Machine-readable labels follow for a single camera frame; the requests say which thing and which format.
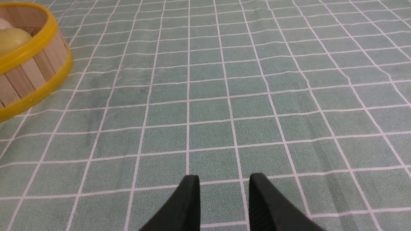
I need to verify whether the yellow rimmed bamboo steamer basket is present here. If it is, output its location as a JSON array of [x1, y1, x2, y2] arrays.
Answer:
[[0, 2, 73, 122]]

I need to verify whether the green checkered tablecloth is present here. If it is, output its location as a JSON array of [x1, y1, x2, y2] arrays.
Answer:
[[1, 0, 411, 231]]

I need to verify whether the yellow steamed bun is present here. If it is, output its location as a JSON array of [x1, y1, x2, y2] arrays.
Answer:
[[0, 28, 32, 56]]

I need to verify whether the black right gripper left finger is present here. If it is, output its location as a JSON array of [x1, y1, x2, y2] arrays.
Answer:
[[140, 175, 201, 231]]

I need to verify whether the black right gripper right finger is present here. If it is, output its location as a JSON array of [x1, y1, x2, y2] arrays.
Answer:
[[249, 173, 323, 231]]

